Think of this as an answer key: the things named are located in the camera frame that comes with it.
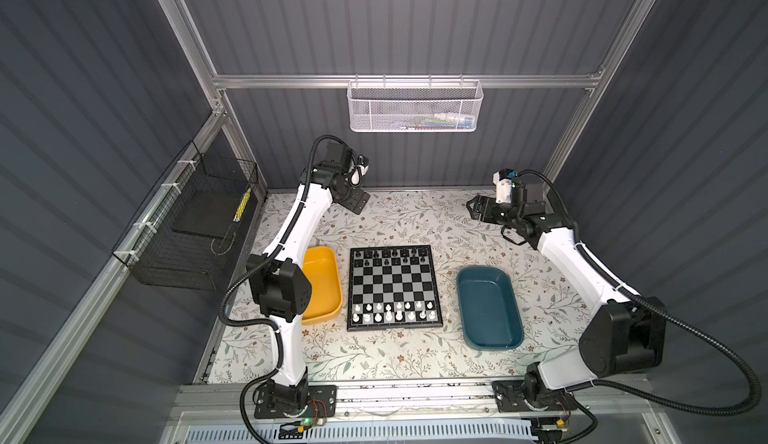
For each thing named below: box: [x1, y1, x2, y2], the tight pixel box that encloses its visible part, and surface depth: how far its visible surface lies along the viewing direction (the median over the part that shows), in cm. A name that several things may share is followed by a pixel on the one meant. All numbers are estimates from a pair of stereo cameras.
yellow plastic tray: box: [302, 246, 343, 325], surface depth 97 cm
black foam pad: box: [171, 189, 249, 239], surface depth 77 cm
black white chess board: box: [347, 244, 443, 332], surface depth 93 cm
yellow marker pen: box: [233, 187, 252, 223], surface depth 81 cm
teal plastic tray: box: [456, 266, 524, 351], surface depth 88 cm
